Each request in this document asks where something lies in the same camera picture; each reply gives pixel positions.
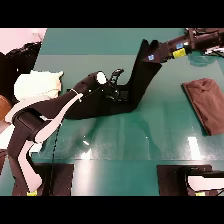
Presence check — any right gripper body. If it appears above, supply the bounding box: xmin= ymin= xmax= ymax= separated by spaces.
xmin=145 ymin=39 xmax=175 ymax=65

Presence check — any black garment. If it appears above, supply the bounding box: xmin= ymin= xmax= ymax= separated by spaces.
xmin=64 ymin=38 xmax=164 ymax=121

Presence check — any heap of clothes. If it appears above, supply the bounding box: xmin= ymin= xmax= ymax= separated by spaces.
xmin=203 ymin=46 xmax=224 ymax=58

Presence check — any brown garment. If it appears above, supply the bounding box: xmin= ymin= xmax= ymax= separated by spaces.
xmin=181 ymin=77 xmax=224 ymax=136

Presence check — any cream garment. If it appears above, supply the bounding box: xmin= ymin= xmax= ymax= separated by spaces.
xmin=13 ymin=69 xmax=65 ymax=103

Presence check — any white garment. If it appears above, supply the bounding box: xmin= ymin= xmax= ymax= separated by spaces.
xmin=0 ymin=123 xmax=16 ymax=152

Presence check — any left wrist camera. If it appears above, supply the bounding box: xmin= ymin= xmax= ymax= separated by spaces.
xmin=107 ymin=67 xmax=125 ymax=92

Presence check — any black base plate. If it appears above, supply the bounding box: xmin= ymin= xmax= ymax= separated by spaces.
xmin=156 ymin=164 xmax=214 ymax=197
xmin=36 ymin=162 xmax=75 ymax=197

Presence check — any black cable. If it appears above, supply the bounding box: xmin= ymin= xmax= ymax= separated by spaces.
xmin=48 ymin=123 xmax=61 ymax=197

